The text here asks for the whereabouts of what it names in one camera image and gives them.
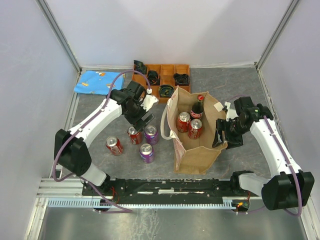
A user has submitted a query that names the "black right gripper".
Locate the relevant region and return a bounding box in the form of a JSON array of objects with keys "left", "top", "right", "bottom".
[{"left": 210, "top": 118, "right": 248, "bottom": 151}]

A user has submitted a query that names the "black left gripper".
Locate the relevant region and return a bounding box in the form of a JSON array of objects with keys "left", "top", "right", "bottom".
[{"left": 123, "top": 100, "right": 155, "bottom": 132}]

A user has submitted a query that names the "red cola can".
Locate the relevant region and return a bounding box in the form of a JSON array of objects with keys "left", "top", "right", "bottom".
[
  {"left": 176, "top": 111, "right": 191, "bottom": 133},
  {"left": 188, "top": 118, "right": 203, "bottom": 140},
  {"left": 127, "top": 126, "right": 143, "bottom": 145},
  {"left": 105, "top": 136, "right": 124, "bottom": 156}
]

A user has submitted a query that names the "tan canvas tote bag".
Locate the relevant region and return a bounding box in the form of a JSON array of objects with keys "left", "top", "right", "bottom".
[{"left": 160, "top": 87, "right": 228, "bottom": 175}]

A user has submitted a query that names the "red cola can front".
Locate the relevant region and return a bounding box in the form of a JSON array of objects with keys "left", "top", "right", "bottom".
[{"left": 105, "top": 136, "right": 124, "bottom": 156}]

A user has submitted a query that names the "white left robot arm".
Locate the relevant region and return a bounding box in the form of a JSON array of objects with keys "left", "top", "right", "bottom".
[{"left": 54, "top": 81, "right": 159, "bottom": 195}]

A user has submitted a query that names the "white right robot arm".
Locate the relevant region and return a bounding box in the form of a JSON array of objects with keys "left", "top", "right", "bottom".
[{"left": 212, "top": 96, "right": 315, "bottom": 217}]

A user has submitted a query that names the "purple soda can rear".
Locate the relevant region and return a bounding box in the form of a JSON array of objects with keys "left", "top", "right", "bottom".
[{"left": 144, "top": 125, "right": 158, "bottom": 146}]

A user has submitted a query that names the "purple soda can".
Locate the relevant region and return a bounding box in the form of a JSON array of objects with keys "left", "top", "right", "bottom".
[
  {"left": 139, "top": 143, "right": 155, "bottom": 164},
  {"left": 144, "top": 125, "right": 158, "bottom": 146}
]

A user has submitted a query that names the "purple soda can front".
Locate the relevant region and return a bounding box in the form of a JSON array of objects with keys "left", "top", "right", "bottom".
[{"left": 139, "top": 143, "right": 155, "bottom": 164}]

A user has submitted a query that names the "blue yellow rolled tie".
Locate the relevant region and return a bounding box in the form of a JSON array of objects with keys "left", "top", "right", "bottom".
[{"left": 158, "top": 84, "right": 175, "bottom": 98}]

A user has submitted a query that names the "black rolled belt middle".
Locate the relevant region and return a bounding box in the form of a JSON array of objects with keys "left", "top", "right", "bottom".
[{"left": 147, "top": 70, "right": 160, "bottom": 86}]

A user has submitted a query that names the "black rolled belt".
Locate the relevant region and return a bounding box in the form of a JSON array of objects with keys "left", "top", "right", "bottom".
[
  {"left": 173, "top": 73, "right": 190, "bottom": 86},
  {"left": 147, "top": 70, "right": 160, "bottom": 86}
]

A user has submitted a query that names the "orange compartment tray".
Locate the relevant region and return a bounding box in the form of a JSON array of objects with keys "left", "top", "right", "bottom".
[{"left": 132, "top": 63, "right": 191, "bottom": 104}]

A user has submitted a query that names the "dark patterned tie corner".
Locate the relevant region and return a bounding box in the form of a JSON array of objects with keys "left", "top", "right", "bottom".
[{"left": 133, "top": 60, "right": 148, "bottom": 75}]

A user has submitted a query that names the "black rolled belt right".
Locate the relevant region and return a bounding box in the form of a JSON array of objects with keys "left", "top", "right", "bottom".
[{"left": 173, "top": 73, "right": 190, "bottom": 86}]

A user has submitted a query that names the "blue patterned cloth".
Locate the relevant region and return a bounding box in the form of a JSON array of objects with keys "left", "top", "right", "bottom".
[{"left": 74, "top": 70, "right": 119, "bottom": 96}]

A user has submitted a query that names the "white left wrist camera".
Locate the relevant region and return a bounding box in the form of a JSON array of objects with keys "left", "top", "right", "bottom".
[{"left": 140, "top": 88, "right": 159, "bottom": 112}]

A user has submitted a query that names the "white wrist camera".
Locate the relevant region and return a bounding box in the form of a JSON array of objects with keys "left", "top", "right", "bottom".
[
  {"left": 222, "top": 101, "right": 238, "bottom": 122},
  {"left": 140, "top": 88, "right": 159, "bottom": 112}
]

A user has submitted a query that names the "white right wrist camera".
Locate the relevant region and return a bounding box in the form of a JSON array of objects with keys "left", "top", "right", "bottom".
[{"left": 222, "top": 101, "right": 238, "bottom": 122}]

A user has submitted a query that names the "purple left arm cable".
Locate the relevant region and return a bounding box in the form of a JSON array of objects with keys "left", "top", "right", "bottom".
[{"left": 51, "top": 70, "right": 153, "bottom": 215}]

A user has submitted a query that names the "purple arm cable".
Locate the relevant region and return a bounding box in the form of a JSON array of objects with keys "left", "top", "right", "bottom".
[
  {"left": 228, "top": 94, "right": 303, "bottom": 217},
  {"left": 51, "top": 70, "right": 153, "bottom": 215}
]

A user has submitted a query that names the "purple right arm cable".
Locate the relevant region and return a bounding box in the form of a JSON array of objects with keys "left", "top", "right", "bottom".
[{"left": 228, "top": 94, "right": 303, "bottom": 217}]

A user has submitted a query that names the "light blue cable duct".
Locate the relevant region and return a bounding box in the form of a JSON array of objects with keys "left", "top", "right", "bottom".
[{"left": 46, "top": 196, "right": 248, "bottom": 209}]

